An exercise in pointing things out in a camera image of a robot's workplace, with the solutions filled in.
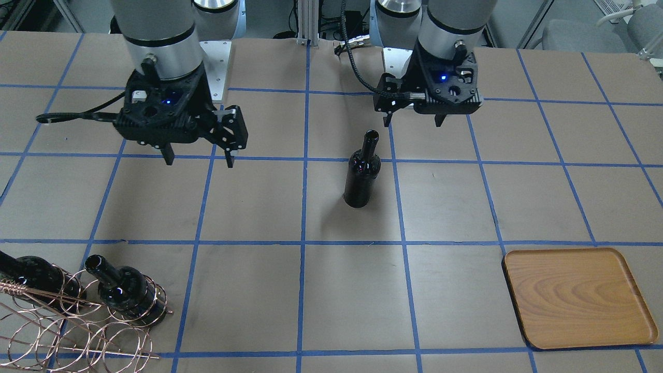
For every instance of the aluminium frame post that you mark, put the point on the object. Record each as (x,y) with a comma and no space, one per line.
(308,22)

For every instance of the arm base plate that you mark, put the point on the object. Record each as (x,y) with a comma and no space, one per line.
(396,62)
(217,61)

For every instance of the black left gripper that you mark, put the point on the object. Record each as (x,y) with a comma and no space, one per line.
(388,101)

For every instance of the dark wine bottle front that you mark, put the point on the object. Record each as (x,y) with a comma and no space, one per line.
(127,293)

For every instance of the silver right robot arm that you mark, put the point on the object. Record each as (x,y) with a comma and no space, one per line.
(181,52)

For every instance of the dark wine bottle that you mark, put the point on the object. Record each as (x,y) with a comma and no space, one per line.
(363,168)
(38,274)
(127,293)

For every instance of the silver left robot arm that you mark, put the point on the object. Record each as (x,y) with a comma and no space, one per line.
(435,24)

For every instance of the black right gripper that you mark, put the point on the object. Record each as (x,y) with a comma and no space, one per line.
(229,127)

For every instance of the copper wire bottle basket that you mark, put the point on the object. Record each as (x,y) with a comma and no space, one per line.
(47,332)

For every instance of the wooden tray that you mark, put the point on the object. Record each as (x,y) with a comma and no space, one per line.
(574,298)

